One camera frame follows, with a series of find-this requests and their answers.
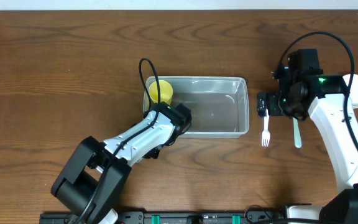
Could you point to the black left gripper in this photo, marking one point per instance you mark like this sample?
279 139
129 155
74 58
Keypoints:
184 114

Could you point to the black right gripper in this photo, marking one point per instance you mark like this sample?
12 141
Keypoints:
274 104

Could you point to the yellow cup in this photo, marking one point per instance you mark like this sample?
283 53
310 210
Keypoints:
165 93

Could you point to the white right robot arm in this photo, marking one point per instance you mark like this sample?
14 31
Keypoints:
329 101

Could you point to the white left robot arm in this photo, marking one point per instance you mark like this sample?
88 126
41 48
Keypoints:
92 180

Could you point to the clear plastic container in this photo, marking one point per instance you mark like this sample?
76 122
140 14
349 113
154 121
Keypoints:
219 105

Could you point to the mint green plastic spoon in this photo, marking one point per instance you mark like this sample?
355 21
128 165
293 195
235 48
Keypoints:
296 134

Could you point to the pink plastic fork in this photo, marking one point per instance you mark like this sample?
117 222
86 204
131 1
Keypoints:
266 132

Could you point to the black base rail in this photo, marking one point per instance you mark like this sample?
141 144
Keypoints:
251 215

